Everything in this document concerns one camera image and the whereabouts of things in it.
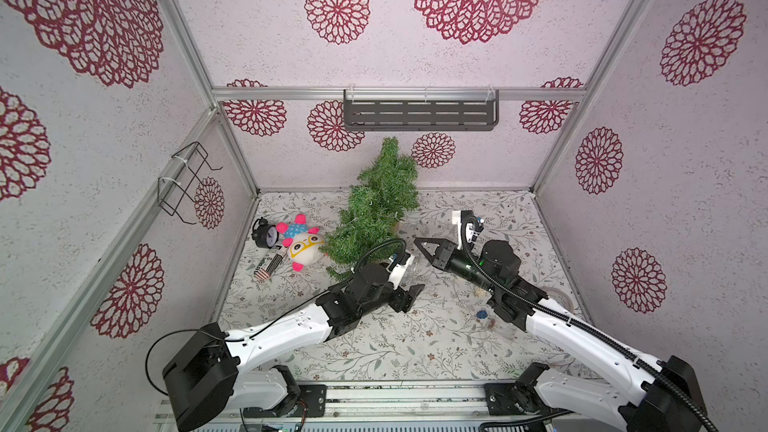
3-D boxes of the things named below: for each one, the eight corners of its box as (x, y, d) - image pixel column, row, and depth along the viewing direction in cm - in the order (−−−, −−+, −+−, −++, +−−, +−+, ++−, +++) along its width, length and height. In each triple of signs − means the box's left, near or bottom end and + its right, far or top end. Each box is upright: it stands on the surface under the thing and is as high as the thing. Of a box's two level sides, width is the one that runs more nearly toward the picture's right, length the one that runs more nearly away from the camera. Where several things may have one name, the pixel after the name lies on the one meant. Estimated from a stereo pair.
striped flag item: (256, 278, 97) (253, 273, 95) (274, 255, 103) (271, 250, 101) (265, 282, 96) (262, 277, 94) (283, 258, 102) (280, 253, 100)
